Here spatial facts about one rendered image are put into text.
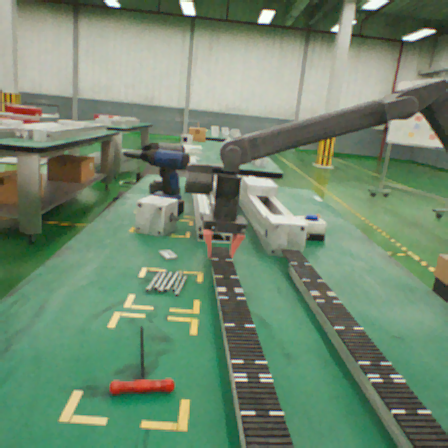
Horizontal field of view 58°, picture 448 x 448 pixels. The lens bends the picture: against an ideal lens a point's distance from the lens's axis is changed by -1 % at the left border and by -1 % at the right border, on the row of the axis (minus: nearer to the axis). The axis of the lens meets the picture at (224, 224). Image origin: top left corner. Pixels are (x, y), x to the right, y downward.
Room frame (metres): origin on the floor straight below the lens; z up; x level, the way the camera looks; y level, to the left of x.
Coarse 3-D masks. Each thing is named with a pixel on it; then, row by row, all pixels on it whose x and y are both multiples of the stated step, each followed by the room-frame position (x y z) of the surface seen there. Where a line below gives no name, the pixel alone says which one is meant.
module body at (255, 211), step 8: (240, 192) 1.66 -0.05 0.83; (240, 200) 1.64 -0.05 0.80; (248, 200) 1.48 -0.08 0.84; (256, 200) 1.37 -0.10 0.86; (272, 200) 1.40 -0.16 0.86; (248, 208) 1.48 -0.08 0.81; (256, 208) 1.28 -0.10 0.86; (264, 208) 1.26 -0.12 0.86; (272, 208) 1.38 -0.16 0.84; (280, 208) 1.28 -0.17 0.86; (248, 216) 1.41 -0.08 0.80; (256, 216) 1.27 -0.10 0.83; (264, 216) 1.16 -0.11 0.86; (256, 224) 1.26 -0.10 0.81; (256, 232) 1.24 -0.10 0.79
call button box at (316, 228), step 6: (300, 216) 1.31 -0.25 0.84; (306, 222) 1.24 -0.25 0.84; (312, 222) 1.24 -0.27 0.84; (318, 222) 1.25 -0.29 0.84; (324, 222) 1.26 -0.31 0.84; (312, 228) 1.24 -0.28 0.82; (318, 228) 1.24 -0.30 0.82; (324, 228) 1.25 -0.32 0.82; (312, 234) 1.24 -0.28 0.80; (318, 234) 1.25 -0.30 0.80; (324, 234) 1.25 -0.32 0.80; (318, 240) 1.25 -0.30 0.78; (324, 240) 1.25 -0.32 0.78
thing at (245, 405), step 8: (240, 400) 0.41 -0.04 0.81; (248, 400) 0.41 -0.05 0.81; (256, 400) 0.42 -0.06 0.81; (264, 400) 0.42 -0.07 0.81; (272, 400) 0.42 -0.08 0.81; (240, 408) 0.40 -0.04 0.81; (248, 408) 0.40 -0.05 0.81; (256, 408) 0.40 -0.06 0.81; (264, 408) 0.40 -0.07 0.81; (272, 408) 0.40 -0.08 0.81; (280, 408) 0.41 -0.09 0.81
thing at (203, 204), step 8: (200, 200) 1.28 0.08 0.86; (208, 200) 1.42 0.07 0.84; (200, 208) 1.17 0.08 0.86; (208, 208) 1.32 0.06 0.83; (200, 216) 1.12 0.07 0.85; (200, 224) 1.12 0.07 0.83; (200, 232) 1.12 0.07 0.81; (216, 232) 1.13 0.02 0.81; (200, 240) 1.12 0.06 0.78; (216, 240) 1.13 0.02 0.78; (224, 240) 1.13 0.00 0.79
